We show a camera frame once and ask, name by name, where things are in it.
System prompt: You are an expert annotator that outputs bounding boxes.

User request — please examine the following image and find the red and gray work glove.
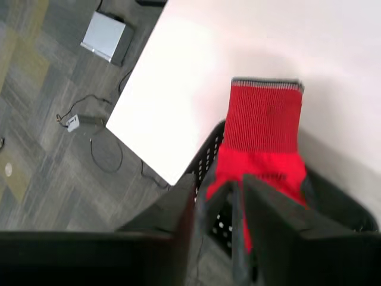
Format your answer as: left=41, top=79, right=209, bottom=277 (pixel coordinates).
left=196, top=76, right=313, bottom=286

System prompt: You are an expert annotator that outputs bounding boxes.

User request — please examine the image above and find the black device at corner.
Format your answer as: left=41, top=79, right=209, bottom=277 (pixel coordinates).
left=183, top=119, right=381, bottom=263

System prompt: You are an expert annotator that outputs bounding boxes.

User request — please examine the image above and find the silver flat box device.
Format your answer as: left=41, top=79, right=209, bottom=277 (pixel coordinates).
left=80, top=11, right=135, bottom=67

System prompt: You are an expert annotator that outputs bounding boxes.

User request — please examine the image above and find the small gray power adapter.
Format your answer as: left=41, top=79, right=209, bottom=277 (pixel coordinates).
left=65, top=113, right=105, bottom=133

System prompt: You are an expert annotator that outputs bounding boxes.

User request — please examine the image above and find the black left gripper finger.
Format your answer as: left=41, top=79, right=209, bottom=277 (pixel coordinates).
left=0, top=173, right=196, bottom=286
left=242, top=173, right=381, bottom=286

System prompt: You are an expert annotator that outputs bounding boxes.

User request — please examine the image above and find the thin black floor cable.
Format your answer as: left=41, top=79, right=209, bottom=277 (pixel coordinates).
left=55, top=94, right=113, bottom=123
left=89, top=130, right=172, bottom=189

